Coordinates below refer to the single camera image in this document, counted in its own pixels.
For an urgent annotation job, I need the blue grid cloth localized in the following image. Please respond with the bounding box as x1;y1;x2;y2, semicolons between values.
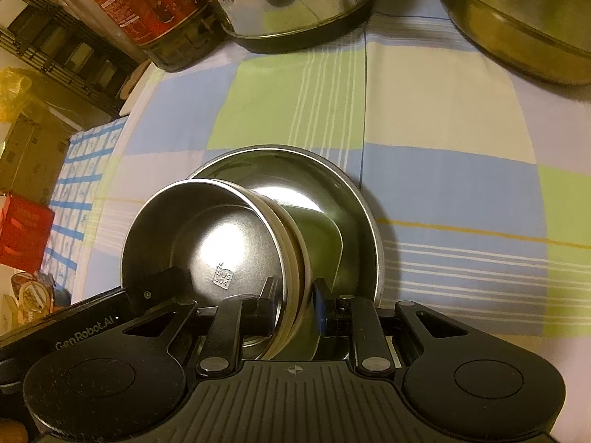
44;115;127;305

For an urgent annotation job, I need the stainless steel steamer pot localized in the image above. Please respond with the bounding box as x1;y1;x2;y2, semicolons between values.
434;0;591;86

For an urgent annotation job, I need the cream plastic bowl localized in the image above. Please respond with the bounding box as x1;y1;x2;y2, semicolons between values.
240;189;309;361

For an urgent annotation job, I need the stainless steel bowl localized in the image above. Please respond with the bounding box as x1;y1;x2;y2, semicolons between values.
121;179;289;361

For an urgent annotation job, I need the red box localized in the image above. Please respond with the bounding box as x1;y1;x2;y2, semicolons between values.
0;194;56;273

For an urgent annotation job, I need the cardboard box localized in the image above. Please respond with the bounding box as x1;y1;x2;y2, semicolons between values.
0;102;75;195

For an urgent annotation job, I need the large shallow steel plate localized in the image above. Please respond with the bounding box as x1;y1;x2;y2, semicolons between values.
185;145;384;361

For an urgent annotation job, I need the stainless steel kettle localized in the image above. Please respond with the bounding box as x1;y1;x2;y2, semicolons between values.
203;0;374;55

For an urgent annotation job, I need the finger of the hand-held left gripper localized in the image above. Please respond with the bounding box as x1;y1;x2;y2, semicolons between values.
121;265;192;317

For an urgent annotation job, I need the cooking oil bottle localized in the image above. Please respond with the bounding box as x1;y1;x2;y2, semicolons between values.
81;0;222;73

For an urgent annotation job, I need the yellow plastic bag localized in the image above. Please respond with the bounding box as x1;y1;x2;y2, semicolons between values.
0;68;33;123

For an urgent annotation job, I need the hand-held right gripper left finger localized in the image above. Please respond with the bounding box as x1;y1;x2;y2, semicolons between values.
121;276;279;377

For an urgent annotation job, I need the clear lidded food cup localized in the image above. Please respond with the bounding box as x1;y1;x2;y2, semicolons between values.
11;271;58;315

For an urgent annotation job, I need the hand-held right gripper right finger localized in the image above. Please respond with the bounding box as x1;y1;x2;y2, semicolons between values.
312;278;469;377

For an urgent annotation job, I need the black folding rack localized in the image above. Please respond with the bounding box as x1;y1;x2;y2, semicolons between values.
0;0;144;118

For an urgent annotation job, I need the checked pastel tablecloth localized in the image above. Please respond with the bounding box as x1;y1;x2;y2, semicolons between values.
88;0;591;337

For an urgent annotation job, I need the green square plate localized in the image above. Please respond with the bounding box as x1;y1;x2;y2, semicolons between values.
277;203;346;361

